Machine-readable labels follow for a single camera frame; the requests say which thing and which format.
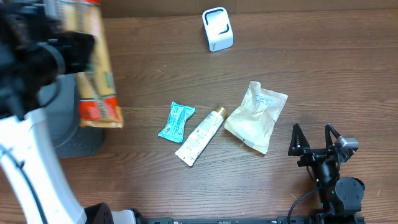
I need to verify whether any grey plastic mesh basket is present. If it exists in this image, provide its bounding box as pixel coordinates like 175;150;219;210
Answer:
38;75;104;158

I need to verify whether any red spaghetti pasta packet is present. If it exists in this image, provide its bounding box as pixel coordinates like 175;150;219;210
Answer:
54;0;124;128

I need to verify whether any beige bread snack bag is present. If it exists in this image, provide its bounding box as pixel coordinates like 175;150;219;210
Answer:
224;81;288;154

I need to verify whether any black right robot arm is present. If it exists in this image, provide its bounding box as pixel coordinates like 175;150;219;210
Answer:
287;124;365;223

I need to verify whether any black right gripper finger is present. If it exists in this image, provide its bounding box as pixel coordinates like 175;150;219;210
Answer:
325;123;340;149
288;123;310;156

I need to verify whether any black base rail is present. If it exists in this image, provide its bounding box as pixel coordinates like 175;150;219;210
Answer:
133;211;366;224

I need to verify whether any white barcode scanner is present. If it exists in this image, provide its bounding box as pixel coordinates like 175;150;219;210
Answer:
202;7;234;52

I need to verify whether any white tube gold cap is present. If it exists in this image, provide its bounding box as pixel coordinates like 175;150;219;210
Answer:
175;105;228;167

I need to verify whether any teal snack packet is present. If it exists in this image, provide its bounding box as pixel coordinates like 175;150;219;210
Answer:
158;101;196;143

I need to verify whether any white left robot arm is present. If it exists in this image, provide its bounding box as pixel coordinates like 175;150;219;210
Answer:
1;1;137;223

